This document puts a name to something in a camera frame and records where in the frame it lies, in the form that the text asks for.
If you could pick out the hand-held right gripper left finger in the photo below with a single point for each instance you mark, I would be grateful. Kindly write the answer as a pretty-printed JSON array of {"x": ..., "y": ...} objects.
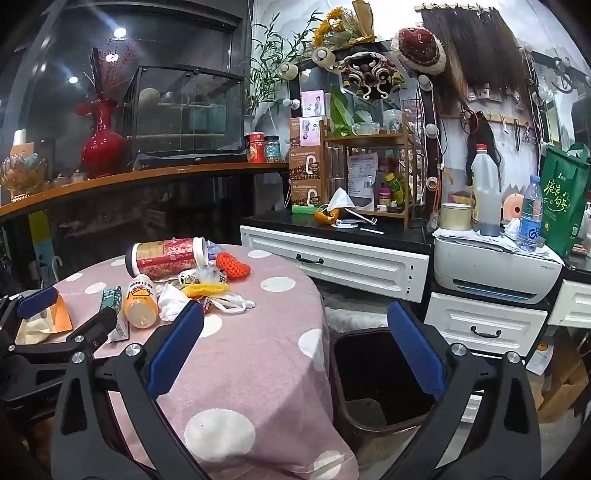
[{"x": 178, "y": 350}]

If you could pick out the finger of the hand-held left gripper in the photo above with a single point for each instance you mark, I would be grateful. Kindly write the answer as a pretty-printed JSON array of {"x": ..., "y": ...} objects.
[
  {"x": 37, "y": 300},
  {"x": 99, "y": 323}
]

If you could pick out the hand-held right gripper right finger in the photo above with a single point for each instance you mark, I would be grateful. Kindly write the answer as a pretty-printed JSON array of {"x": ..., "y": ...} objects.
[{"x": 418, "y": 350}]

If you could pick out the orange paper napkin packet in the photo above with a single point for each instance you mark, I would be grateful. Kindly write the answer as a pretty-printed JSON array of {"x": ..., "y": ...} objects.
[{"x": 55, "y": 316}]

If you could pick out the white tissue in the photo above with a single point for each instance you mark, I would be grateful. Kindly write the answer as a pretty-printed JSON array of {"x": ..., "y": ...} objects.
[{"x": 173, "y": 300}]

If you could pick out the dark brown trash bin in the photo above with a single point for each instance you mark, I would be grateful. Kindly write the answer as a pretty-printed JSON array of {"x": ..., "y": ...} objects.
[{"x": 369, "y": 369}]

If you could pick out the green white small carton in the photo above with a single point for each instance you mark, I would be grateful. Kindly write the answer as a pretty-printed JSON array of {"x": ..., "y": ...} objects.
[{"x": 111, "y": 297}]

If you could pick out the orange juice bottle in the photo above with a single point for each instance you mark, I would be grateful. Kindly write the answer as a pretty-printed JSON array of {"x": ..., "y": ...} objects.
[{"x": 138, "y": 304}]

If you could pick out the yellow plastic wrapper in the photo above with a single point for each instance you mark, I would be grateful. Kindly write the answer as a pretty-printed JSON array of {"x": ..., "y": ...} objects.
[{"x": 205, "y": 289}]

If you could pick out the white low drawer unit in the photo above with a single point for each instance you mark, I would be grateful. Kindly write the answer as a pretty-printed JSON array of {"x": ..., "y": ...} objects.
[{"x": 485, "y": 323}]

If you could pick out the black white small wrapper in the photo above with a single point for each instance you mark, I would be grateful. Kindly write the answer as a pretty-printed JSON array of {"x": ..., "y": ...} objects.
[{"x": 186, "y": 278}]

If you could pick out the pink polka dot tablecloth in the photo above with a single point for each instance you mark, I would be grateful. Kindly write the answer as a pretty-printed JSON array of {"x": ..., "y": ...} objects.
[{"x": 258, "y": 346}]

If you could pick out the clear plastic wrapper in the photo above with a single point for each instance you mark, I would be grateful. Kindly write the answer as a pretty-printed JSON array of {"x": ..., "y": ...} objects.
[{"x": 210, "y": 274}]

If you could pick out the red label cylindrical canister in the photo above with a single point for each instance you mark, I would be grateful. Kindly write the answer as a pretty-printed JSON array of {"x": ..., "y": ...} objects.
[{"x": 161, "y": 258}]

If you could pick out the orange crochet heart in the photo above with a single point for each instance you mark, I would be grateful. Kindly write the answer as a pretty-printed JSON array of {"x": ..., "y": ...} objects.
[{"x": 230, "y": 264}]

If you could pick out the purple plastic bag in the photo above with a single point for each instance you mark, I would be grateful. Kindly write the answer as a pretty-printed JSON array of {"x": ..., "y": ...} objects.
[{"x": 211, "y": 251}]

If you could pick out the white bed footboard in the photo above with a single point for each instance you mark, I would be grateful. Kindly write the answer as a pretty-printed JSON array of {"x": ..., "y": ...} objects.
[{"x": 346, "y": 272}]

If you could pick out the white printer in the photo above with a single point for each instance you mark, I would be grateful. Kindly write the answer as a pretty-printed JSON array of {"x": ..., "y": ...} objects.
[{"x": 485, "y": 265}]

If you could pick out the dark glass display cabinet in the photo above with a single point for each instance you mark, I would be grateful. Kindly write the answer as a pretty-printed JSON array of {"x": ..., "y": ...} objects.
[{"x": 161, "y": 212}]

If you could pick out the golden lotus ornament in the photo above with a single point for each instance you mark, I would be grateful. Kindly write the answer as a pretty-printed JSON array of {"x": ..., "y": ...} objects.
[{"x": 21, "y": 171}]

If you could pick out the round tin can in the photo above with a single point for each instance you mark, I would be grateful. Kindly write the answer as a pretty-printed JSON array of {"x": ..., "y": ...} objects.
[{"x": 455, "y": 218}]

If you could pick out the wooden counter ledge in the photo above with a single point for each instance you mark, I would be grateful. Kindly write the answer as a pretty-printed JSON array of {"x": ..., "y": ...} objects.
[{"x": 138, "y": 177}]

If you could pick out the cardboard box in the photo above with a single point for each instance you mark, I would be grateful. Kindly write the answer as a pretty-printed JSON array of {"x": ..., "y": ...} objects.
[{"x": 565, "y": 383}]

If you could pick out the orange plastic holder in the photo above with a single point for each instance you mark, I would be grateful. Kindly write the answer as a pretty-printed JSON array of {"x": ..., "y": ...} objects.
[{"x": 328, "y": 217}]

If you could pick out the red ceramic vase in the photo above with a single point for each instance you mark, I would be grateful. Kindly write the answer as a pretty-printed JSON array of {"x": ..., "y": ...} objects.
[{"x": 104, "y": 147}]

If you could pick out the large red cap plastic bottle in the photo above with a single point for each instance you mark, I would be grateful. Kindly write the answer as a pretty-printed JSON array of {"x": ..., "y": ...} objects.
[{"x": 485, "y": 194}]

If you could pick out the white face mask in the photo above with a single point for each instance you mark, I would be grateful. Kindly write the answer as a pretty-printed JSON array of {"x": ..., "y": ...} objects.
[{"x": 340, "y": 198}]

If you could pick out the clear water bottle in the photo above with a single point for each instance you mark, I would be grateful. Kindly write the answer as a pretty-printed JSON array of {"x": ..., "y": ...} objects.
[{"x": 530, "y": 217}]

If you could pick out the wooden shelf rack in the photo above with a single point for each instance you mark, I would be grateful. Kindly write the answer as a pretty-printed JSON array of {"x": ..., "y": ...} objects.
[{"x": 406, "y": 175}]

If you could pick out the white pouch with label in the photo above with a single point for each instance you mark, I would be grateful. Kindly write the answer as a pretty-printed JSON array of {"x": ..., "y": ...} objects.
[{"x": 362, "y": 174}]

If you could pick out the brown coffee box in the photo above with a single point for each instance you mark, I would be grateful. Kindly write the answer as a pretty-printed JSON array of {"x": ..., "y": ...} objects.
[
  {"x": 304, "y": 194},
  {"x": 304, "y": 164}
]

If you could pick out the green tote bag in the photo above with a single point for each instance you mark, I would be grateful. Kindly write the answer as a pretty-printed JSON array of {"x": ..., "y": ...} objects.
[{"x": 563, "y": 198}]

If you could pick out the red tin can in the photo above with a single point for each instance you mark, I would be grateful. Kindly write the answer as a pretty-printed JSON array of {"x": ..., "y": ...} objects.
[{"x": 255, "y": 146}]

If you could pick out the glass jar with blue label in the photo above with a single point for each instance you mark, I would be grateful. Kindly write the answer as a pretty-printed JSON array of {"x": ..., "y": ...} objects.
[{"x": 272, "y": 148}]

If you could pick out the glass terrarium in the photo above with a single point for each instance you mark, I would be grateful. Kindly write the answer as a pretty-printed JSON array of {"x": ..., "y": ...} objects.
[{"x": 184, "y": 115}]

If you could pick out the black hanging wig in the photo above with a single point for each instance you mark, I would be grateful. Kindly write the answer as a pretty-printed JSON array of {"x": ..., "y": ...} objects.
[{"x": 482, "y": 134}]

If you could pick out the red berry branches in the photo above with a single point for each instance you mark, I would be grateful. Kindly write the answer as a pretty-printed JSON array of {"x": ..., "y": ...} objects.
[{"x": 113, "y": 69}]

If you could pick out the brown box with pink picture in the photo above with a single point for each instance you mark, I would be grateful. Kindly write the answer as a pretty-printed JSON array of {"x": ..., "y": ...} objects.
[{"x": 305, "y": 131}]

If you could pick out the lion dance mask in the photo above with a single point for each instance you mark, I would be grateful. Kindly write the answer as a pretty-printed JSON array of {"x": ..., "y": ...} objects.
[{"x": 369, "y": 74}]

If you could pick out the red embroidered hat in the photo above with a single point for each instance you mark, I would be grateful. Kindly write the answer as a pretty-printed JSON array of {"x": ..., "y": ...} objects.
[{"x": 419, "y": 50}]

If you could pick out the green bamboo plant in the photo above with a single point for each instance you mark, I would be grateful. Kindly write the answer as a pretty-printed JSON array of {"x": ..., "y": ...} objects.
[{"x": 272, "y": 60}]

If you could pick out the brown hanging hair extensions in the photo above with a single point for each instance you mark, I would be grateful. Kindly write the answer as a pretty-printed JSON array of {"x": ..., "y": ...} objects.
[{"x": 480, "y": 50}]

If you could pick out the sunflower bouquet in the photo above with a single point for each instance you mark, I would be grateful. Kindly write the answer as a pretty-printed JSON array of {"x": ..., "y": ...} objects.
[{"x": 339, "y": 23}]

